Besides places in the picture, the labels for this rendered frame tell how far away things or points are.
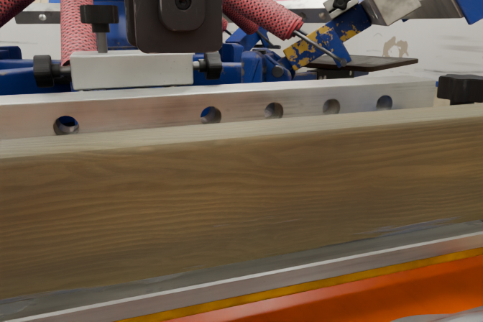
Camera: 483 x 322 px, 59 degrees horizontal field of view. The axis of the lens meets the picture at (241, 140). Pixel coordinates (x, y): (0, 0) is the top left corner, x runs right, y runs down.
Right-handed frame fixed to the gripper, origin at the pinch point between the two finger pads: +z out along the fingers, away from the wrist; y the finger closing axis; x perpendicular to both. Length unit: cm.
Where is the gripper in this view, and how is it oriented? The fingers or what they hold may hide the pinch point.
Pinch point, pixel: (167, 3)
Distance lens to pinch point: 19.4
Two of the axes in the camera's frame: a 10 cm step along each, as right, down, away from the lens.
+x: 9.5, -0.8, 3.0
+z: 0.0, 9.7, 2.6
